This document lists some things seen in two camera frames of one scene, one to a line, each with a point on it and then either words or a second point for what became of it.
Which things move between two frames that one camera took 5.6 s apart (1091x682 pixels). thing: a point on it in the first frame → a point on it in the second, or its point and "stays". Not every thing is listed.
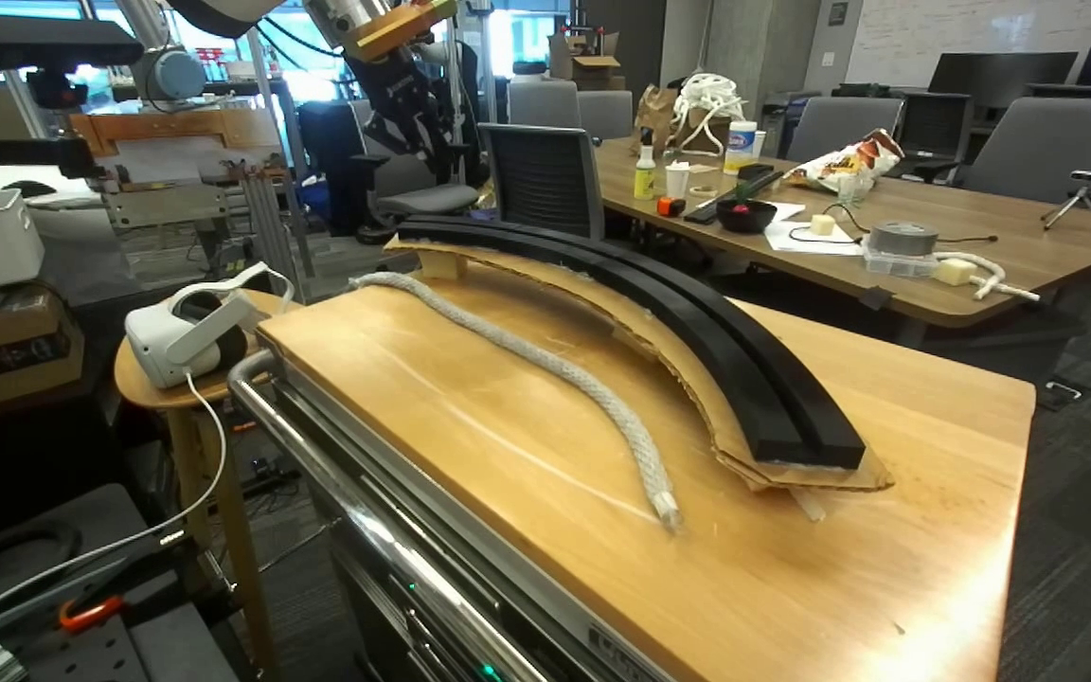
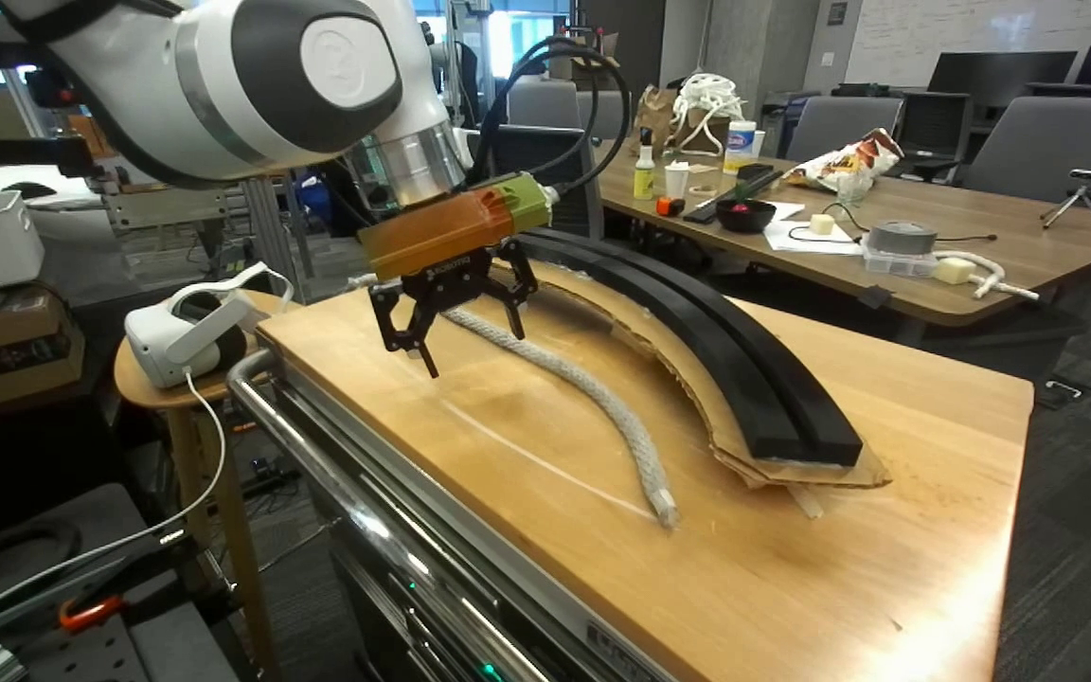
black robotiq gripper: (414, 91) → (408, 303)
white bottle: (744, 141) stays
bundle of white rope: (705, 97) stays
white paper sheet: (804, 227) stays
